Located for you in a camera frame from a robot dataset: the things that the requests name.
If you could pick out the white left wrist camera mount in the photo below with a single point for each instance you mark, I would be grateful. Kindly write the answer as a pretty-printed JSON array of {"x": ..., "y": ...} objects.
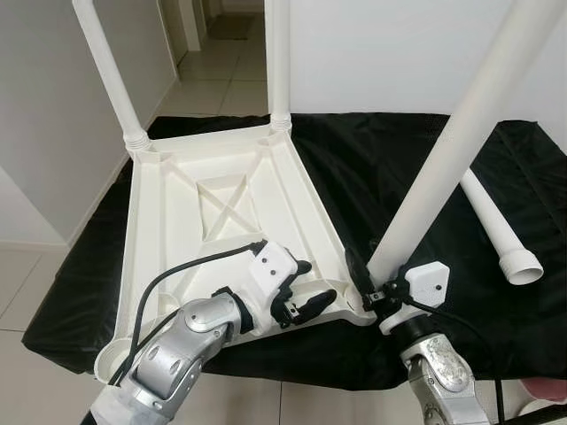
[{"x": 270, "y": 264}]

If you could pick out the pink fabric slipper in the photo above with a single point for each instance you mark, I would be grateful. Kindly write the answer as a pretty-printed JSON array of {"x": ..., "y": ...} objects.
[{"x": 545, "y": 390}]

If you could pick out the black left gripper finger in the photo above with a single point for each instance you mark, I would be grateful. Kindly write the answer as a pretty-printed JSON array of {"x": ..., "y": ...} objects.
[
  {"x": 301, "y": 267},
  {"x": 317, "y": 305}
]

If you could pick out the brown door mat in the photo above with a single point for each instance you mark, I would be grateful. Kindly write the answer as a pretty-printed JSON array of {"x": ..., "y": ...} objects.
[{"x": 230, "y": 27}]

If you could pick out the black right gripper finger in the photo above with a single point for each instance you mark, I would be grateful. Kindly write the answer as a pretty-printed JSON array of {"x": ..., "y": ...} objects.
[{"x": 356, "y": 270}]

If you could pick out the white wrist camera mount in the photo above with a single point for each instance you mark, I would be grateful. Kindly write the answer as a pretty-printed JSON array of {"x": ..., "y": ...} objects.
[
  {"x": 270, "y": 264},
  {"x": 428, "y": 282}
]

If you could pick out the white plastic table top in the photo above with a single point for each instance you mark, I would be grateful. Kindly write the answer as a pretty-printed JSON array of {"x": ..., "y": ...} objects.
[{"x": 177, "y": 177}]

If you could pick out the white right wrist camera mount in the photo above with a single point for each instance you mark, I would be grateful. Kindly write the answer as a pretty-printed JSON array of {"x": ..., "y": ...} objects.
[{"x": 428, "y": 282}]

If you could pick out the white door frame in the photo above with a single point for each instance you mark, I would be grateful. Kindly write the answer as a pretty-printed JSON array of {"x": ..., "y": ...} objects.
[{"x": 188, "y": 22}]

